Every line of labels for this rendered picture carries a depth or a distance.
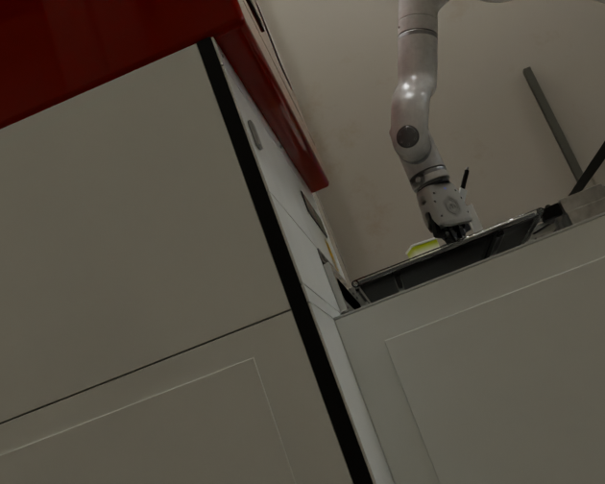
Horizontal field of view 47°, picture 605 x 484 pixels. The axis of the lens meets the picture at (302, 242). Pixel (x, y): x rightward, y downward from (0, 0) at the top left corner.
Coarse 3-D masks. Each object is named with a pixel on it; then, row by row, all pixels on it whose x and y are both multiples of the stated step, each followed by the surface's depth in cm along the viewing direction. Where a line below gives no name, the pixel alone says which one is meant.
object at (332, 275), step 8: (328, 264) 125; (328, 272) 125; (336, 272) 134; (328, 280) 125; (336, 280) 125; (344, 280) 145; (336, 288) 124; (344, 288) 141; (336, 296) 124; (344, 296) 150; (352, 296) 153; (344, 304) 123; (352, 304) 164; (344, 312) 124
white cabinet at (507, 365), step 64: (512, 256) 103; (576, 256) 102; (384, 320) 105; (448, 320) 103; (512, 320) 101; (576, 320) 100; (384, 384) 103; (448, 384) 101; (512, 384) 99; (576, 384) 98; (384, 448) 101; (448, 448) 99; (512, 448) 98; (576, 448) 96
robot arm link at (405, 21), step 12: (408, 0) 157; (420, 0) 156; (432, 0) 157; (444, 0) 157; (408, 12) 156; (420, 12) 156; (432, 12) 157; (408, 24) 156; (420, 24) 155; (432, 24) 156
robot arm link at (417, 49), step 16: (416, 32) 155; (432, 32) 156; (400, 48) 157; (416, 48) 154; (432, 48) 155; (400, 64) 157; (416, 64) 154; (432, 64) 155; (400, 80) 155; (416, 80) 152; (432, 80) 154; (400, 96) 148; (416, 96) 147; (400, 112) 146; (416, 112) 145; (400, 128) 146; (416, 128) 145; (400, 144) 145; (416, 144) 145; (416, 160) 150
